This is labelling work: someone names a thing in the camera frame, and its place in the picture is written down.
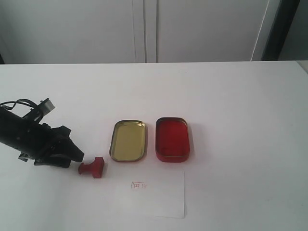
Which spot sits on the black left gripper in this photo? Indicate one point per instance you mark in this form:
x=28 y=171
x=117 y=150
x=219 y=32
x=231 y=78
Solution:
x=39 y=142

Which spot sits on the red stamp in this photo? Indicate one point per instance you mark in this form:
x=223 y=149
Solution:
x=95 y=168

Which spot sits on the red ink pad tin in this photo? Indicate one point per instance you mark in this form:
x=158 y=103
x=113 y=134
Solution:
x=172 y=143

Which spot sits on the gold tin lid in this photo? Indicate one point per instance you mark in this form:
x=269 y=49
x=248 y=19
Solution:
x=128 y=142

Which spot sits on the white paper sheet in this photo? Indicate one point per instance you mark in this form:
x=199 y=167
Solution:
x=154 y=193

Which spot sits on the white cabinet doors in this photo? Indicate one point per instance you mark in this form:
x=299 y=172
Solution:
x=134 y=31

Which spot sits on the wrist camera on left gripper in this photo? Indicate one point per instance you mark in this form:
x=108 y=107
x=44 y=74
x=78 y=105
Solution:
x=38 y=111

